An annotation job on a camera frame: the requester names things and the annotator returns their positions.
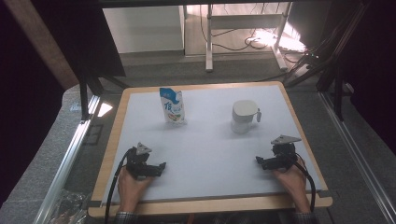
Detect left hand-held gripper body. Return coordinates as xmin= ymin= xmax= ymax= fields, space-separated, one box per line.
xmin=125 ymin=142 xmax=157 ymax=180

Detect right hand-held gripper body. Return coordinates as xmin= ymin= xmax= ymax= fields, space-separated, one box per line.
xmin=270 ymin=134 xmax=303 ymax=171

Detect white cup with hinged lid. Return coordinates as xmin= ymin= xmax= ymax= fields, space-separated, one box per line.
xmin=230 ymin=99 xmax=262 ymax=135

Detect blue and white milk pouch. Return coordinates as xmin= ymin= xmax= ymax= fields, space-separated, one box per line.
xmin=159 ymin=87 xmax=187 ymax=126

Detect person's left hand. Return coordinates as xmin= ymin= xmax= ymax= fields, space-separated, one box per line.
xmin=117 ymin=166 xmax=153 ymax=214

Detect person's right hand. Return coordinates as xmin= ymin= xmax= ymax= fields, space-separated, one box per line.
xmin=274 ymin=158 xmax=312 ymax=214

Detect white table mat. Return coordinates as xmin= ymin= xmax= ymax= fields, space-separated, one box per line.
xmin=102 ymin=85 xmax=323 ymax=205

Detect black floor plate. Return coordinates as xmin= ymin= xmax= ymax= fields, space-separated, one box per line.
xmin=81 ymin=123 xmax=105 ymax=146

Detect clear plastic bag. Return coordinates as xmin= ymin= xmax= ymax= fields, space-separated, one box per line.
xmin=49 ymin=189 xmax=91 ymax=224

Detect black tripod stand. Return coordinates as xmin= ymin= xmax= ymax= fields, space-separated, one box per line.
xmin=282 ymin=0 xmax=373 ymax=123

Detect black metal stand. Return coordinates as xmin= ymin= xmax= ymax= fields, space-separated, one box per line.
xmin=78 ymin=69 xmax=129 ymax=121

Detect white panel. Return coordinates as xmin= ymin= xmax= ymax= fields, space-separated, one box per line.
xmin=102 ymin=6 xmax=185 ymax=54

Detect brown wooden beam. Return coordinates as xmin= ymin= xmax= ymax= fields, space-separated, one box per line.
xmin=3 ymin=0 xmax=79 ymax=91

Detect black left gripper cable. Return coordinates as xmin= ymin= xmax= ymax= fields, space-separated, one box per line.
xmin=104 ymin=147 xmax=136 ymax=224

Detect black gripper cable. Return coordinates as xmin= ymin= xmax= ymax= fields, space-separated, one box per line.
xmin=292 ymin=152 xmax=318 ymax=213
xmin=104 ymin=147 xmax=136 ymax=224

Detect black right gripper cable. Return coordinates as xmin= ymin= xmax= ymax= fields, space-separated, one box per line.
xmin=292 ymin=152 xmax=318 ymax=213

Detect aluminium rail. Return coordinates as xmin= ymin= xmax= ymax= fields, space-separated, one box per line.
xmin=318 ymin=91 xmax=396 ymax=224
xmin=33 ymin=94 xmax=101 ymax=224

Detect black floor cables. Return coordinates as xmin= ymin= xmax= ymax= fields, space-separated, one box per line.
xmin=199 ymin=3 xmax=281 ymax=52

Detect white metal desk frame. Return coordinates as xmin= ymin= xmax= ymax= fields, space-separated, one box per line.
xmin=179 ymin=2 xmax=291 ymax=73

